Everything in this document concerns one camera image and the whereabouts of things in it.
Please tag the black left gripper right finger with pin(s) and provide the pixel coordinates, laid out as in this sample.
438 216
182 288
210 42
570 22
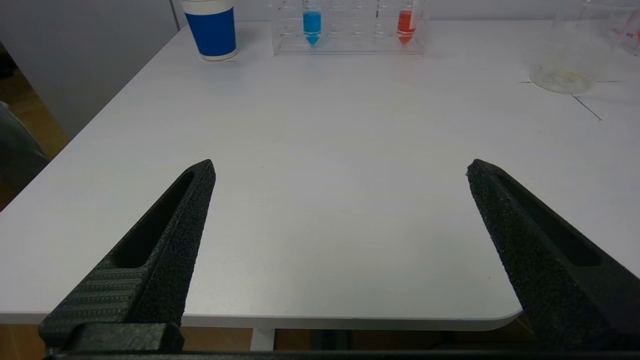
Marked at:
540 260

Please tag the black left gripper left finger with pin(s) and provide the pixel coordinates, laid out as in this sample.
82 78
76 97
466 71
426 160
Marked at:
170 260

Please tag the clear glass beaker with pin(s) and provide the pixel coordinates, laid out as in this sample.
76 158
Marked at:
570 55

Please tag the test tube with red liquid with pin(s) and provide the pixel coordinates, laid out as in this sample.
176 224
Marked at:
405 25

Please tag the test tube with blue liquid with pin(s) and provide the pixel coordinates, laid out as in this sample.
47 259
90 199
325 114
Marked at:
312 25

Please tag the white table leg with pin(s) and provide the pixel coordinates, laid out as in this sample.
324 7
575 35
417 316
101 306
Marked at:
262 340

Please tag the blue white paper cup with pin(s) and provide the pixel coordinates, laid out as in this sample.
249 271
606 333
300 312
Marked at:
214 32

